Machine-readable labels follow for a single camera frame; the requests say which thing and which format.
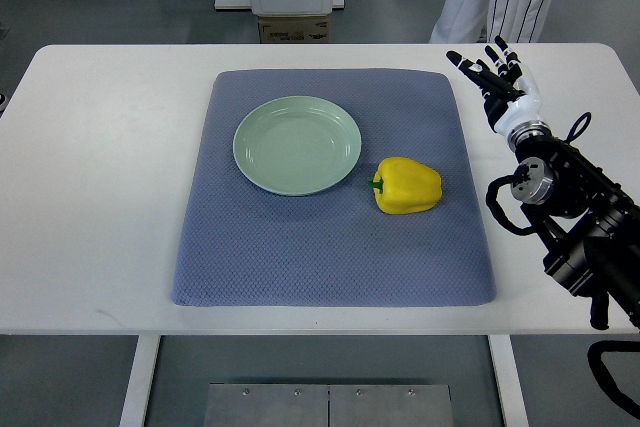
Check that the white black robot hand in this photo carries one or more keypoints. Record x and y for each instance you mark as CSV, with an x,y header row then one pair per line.
x,y
509,91

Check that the yellow bell pepper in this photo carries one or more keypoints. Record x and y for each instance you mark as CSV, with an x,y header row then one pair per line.
x,y
404,186

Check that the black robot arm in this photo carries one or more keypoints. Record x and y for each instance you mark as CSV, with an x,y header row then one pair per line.
x,y
588,224

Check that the light green plate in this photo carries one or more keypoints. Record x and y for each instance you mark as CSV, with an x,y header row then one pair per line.
x,y
297,145

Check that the cardboard box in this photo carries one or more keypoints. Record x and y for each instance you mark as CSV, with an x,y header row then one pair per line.
x,y
294,30

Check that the blue quilted mat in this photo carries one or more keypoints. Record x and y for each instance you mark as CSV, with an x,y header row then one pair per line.
x,y
243,246

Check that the white table right leg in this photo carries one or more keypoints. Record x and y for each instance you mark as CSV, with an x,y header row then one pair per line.
x,y
507,381

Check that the white table leg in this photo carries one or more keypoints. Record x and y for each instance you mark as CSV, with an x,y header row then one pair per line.
x,y
140,381
507,381

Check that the white table left leg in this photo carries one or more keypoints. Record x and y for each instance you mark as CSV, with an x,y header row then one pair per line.
x,y
140,381

